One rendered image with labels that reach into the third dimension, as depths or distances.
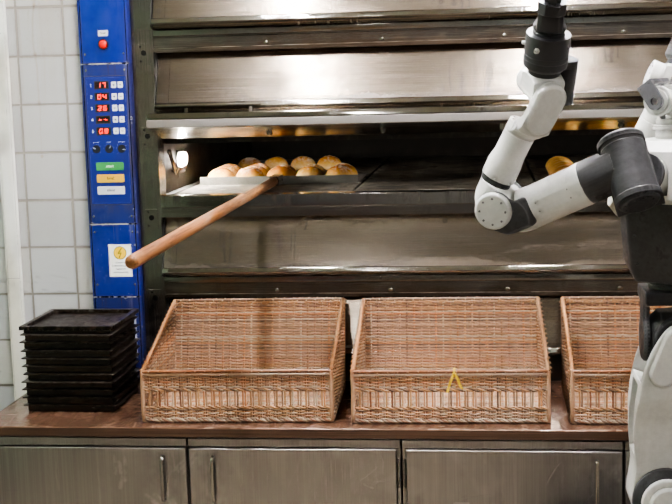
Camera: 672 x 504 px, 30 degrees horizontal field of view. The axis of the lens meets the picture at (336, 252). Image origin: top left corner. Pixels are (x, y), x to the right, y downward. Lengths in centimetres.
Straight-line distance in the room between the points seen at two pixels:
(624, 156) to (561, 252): 142
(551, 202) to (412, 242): 140
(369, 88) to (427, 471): 119
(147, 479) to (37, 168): 111
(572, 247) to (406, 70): 75
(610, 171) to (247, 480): 154
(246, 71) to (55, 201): 75
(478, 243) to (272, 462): 96
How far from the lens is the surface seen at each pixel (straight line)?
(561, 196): 257
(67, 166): 411
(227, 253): 400
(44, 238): 416
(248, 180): 433
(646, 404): 277
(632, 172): 251
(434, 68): 389
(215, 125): 382
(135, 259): 257
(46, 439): 371
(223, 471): 359
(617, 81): 389
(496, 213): 258
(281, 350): 396
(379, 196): 391
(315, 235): 396
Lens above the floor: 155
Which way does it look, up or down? 8 degrees down
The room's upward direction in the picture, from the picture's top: 2 degrees counter-clockwise
